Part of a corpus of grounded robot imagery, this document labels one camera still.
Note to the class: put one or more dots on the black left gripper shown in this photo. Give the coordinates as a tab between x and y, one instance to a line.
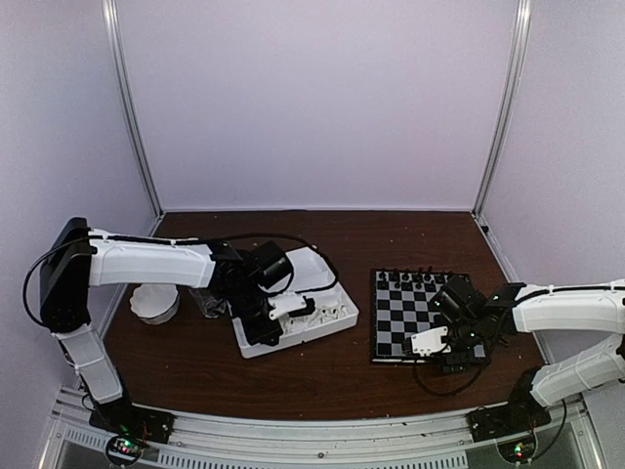
270	335

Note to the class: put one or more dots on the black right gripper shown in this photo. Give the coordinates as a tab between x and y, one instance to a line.
458	362

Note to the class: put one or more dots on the black white chess board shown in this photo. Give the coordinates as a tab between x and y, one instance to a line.
394	317

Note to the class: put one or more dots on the white plastic compartment tray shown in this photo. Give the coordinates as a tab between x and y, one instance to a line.
313	278

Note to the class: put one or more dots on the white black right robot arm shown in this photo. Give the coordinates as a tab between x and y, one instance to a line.
597	307

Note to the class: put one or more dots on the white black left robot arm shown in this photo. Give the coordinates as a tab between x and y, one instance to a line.
82	258

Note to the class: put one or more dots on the row of black chess pieces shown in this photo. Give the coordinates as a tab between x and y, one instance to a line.
420	280

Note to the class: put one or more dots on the white scalloped bowl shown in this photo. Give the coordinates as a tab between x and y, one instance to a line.
154	303

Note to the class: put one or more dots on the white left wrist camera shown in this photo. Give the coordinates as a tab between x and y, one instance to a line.
290	304

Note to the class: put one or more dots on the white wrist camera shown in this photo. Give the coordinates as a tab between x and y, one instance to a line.
290	304
427	344

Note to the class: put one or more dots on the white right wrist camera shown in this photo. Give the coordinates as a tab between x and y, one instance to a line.
427	344

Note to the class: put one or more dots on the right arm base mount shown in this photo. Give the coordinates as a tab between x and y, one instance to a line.
512	427

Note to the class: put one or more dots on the front aluminium rail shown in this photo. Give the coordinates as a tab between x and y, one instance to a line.
439	440

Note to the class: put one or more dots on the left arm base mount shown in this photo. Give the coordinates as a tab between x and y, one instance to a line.
132	433

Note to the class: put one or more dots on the left aluminium frame post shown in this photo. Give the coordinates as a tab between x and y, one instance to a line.
113	33

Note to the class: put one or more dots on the aluminium frame post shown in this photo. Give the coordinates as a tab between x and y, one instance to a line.
519	41
113	33

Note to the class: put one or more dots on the right aluminium frame post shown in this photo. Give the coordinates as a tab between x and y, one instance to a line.
519	41

